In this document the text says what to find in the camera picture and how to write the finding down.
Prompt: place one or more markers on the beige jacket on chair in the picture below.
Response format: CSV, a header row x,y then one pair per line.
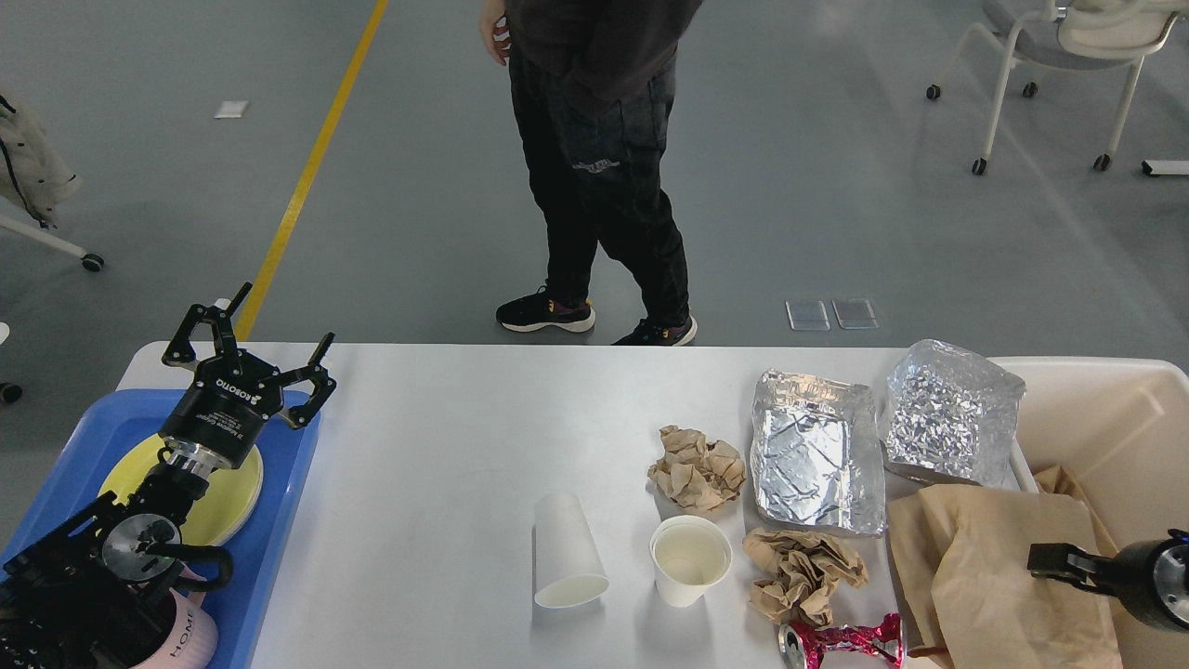
x,y
34,176

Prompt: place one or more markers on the crumpled brown paper ball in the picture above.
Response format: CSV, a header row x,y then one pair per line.
x,y
695,473

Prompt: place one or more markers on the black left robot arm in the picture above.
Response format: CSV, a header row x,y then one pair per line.
x,y
156,539

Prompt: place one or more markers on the crumpled aluminium foil block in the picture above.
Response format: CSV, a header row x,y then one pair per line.
x,y
950,416

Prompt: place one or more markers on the pink mug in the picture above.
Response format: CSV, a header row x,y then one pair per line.
x,y
192,639

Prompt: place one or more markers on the beige plastic bin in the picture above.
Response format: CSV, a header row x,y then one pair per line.
x,y
1119,428

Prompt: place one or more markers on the person in dark clothes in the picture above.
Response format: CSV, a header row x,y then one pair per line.
x,y
592,87

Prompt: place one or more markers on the yellow plate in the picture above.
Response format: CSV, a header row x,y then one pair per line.
x,y
127,474

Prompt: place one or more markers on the aluminium foil tray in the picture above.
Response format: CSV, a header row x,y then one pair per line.
x,y
815,460

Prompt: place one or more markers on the lying white paper cup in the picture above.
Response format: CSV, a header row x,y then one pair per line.
x,y
568,571

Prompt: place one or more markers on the upright white paper cup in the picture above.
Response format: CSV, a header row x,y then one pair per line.
x,y
690,555

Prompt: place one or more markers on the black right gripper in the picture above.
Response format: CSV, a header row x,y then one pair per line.
x,y
1149,577

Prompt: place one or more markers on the white chair leg with wheel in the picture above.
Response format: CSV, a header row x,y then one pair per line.
x,y
90,261

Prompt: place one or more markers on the crumpled brown paper lower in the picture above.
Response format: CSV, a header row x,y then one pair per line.
x,y
802,571

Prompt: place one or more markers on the white wheeled chair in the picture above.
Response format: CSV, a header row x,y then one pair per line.
x,y
1067,36

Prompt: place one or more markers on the blue plastic tray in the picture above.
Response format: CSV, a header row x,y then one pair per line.
x,y
121,420

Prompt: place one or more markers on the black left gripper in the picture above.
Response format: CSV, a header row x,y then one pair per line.
x,y
223,409

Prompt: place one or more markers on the crushed red can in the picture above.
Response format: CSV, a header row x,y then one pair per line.
x,y
804,646

